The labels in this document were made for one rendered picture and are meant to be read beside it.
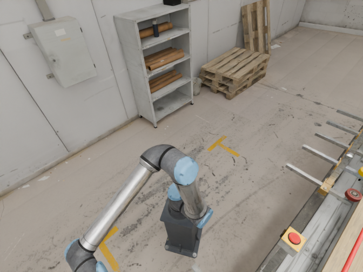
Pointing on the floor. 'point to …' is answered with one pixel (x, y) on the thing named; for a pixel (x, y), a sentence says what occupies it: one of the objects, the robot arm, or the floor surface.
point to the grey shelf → (145, 46)
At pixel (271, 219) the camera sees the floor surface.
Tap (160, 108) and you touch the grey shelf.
